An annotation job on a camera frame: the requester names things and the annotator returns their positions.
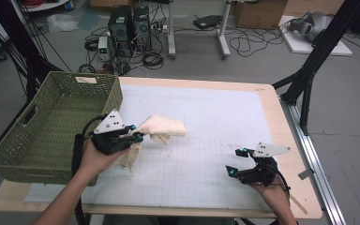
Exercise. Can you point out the large black computer tower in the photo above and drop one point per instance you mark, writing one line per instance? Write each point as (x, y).
(120, 31)

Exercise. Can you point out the slim black computer tower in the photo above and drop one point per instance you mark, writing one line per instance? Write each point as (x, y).
(142, 28)

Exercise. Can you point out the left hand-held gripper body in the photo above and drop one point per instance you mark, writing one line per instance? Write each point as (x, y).
(111, 123)

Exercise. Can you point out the thin wooden stick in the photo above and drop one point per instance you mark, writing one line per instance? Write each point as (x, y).
(299, 204)

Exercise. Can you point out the aluminium rail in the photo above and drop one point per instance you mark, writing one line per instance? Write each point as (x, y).
(312, 150)

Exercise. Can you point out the white desk leg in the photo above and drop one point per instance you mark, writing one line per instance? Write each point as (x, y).
(171, 31)
(223, 34)

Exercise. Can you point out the cream printed cloth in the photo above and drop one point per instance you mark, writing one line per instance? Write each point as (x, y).
(162, 126)

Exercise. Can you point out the white floor board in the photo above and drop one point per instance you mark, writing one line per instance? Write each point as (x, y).
(300, 45)

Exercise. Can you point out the black flat device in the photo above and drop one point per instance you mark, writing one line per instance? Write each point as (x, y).
(207, 22)

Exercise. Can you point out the large cardboard box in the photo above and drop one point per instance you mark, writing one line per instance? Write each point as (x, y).
(259, 14)

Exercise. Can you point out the person's dark pants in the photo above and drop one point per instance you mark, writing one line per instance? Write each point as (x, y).
(168, 221)

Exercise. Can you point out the grey tape piece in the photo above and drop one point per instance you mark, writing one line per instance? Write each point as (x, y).
(306, 174)

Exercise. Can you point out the black metal stand frame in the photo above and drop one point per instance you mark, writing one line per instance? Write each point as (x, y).
(28, 56)
(318, 53)

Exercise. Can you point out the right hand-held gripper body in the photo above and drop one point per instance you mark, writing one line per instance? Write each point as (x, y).
(264, 170)

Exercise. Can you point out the green woven basket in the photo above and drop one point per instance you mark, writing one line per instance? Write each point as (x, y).
(43, 125)

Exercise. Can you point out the person's right hand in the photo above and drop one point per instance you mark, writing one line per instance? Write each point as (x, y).
(272, 193)

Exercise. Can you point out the grey helmet device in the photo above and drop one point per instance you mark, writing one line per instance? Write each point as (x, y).
(312, 26)

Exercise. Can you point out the white grid mat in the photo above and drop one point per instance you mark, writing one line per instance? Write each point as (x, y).
(200, 109)

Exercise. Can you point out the clear plastic bag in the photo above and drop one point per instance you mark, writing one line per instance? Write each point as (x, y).
(62, 23)

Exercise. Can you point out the white power supply box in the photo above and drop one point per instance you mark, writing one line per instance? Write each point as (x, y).
(103, 48)

